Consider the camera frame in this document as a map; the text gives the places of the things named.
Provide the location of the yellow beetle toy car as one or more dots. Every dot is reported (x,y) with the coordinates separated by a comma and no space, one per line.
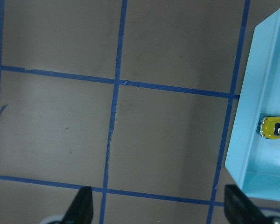
(270,127)

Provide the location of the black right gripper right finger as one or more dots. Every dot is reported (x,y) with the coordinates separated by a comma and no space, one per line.
(239,209)

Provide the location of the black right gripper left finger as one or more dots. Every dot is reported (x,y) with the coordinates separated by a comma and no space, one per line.
(81,209)

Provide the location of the light blue plastic bin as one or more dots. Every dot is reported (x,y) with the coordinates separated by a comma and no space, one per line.
(252,160)

